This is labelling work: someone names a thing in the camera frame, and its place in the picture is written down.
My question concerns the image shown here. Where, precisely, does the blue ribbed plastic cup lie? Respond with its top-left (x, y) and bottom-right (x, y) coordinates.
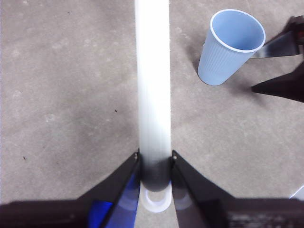
top-left (197, 9), bottom-right (266, 86)

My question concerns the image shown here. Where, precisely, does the grey handled sponge cup brush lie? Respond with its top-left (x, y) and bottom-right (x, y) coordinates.
top-left (134, 0), bottom-right (173, 213)

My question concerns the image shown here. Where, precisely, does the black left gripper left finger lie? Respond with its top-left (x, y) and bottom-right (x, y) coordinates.
top-left (0, 148), bottom-right (141, 228)

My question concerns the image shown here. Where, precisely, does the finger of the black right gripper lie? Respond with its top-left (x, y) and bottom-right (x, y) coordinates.
top-left (253, 30), bottom-right (299, 59)
top-left (251, 67), bottom-right (304, 103)

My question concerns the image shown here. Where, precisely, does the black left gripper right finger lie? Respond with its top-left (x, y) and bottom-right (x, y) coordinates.
top-left (171, 150), bottom-right (304, 228)

